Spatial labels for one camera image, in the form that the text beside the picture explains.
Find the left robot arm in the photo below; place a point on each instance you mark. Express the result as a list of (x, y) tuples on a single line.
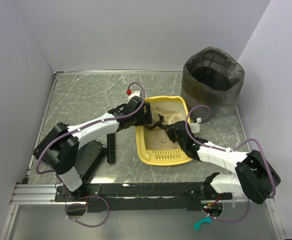
[(60, 147)]

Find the aluminium frame rail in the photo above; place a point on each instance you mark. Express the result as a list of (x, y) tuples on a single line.
[(33, 194)]

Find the grey trash bin with bag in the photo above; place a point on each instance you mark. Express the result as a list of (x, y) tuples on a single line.
[(213, 77)]

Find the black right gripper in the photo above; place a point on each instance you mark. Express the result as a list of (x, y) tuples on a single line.
[(170, 132)]

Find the yellow litter box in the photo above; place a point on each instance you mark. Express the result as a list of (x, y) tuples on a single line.
[(162, 158)]

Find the cat litter pellets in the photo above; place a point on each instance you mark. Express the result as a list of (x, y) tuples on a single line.
[(156, 138)]

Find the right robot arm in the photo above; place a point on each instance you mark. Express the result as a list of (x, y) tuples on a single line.
[(251, 174)]

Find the teal plastic piece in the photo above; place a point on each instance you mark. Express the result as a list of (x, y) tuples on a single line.
[(205, 220)]

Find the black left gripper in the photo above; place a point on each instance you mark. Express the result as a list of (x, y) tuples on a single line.
[(147, 114)]

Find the black slotted litter scoop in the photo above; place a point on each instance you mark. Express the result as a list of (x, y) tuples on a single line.
[(159, 124)]

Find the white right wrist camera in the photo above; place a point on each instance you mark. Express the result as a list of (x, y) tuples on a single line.
[(195, 125)]

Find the black glitter microphone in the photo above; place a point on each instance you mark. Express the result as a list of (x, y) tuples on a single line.
[(110, 140)]

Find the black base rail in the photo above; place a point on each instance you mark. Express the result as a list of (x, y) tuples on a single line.
[(100, 197)]

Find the black ribbed tray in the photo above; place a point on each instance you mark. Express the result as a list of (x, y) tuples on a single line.
[(88, 158)]

